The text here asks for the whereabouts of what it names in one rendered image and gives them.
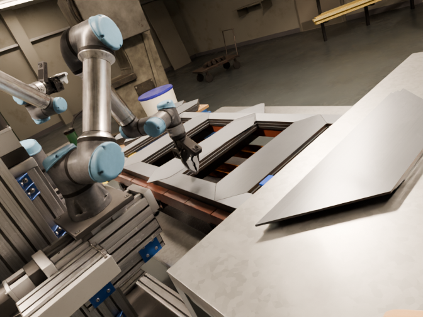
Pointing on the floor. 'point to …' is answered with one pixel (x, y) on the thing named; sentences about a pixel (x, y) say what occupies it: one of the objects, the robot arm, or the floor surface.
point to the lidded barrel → (150, 105)
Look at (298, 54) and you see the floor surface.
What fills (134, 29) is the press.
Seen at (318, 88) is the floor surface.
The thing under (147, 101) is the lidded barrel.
